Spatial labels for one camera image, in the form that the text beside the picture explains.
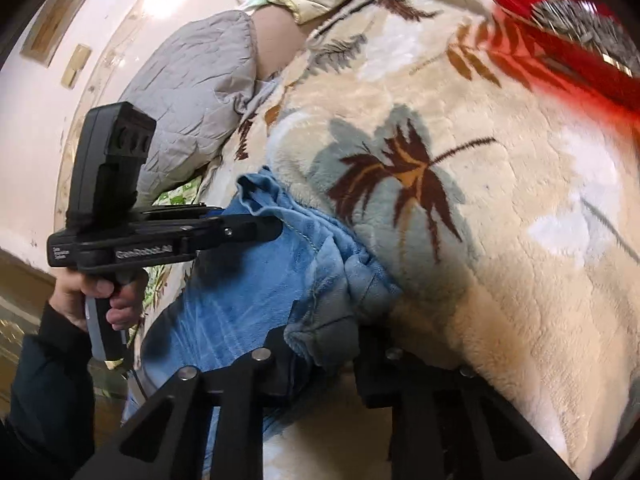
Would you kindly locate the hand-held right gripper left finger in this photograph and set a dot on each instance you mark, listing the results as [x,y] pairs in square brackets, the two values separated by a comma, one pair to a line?
[235,385]

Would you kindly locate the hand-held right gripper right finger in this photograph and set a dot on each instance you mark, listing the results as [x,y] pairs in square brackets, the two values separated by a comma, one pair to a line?
[425,390]

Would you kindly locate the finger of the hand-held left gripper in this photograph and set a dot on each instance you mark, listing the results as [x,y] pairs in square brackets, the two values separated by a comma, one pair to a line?
[245,230]

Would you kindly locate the blue denim pants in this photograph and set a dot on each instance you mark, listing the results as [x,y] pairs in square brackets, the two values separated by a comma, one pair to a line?
[240,305]

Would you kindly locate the person's left forearm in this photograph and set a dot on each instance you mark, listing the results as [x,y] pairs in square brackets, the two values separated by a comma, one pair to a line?
[45,395]

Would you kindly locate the person's left hand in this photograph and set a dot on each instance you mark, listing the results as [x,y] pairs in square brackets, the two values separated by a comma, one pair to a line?
[67,300]

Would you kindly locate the green checkered quilt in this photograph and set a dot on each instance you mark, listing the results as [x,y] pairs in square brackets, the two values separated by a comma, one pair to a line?
[175,195]

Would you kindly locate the grey quilted pillow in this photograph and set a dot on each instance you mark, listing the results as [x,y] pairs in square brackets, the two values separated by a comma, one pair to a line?
[195,95]

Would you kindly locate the leaf print plush blanket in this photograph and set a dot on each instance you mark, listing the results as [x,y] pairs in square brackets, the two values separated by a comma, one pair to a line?
[490,220]

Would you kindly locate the pink pillow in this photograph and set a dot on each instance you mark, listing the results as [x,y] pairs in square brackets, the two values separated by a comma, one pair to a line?
[277,45]

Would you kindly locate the red glass bowl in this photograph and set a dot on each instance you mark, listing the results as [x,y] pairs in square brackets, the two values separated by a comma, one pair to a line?
[560,25]

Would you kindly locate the beige wall switch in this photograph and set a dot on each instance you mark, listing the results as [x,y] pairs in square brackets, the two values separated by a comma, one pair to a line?
[76,67]

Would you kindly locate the small framed wall picture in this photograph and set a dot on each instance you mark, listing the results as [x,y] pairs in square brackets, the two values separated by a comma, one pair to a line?
[52,27]

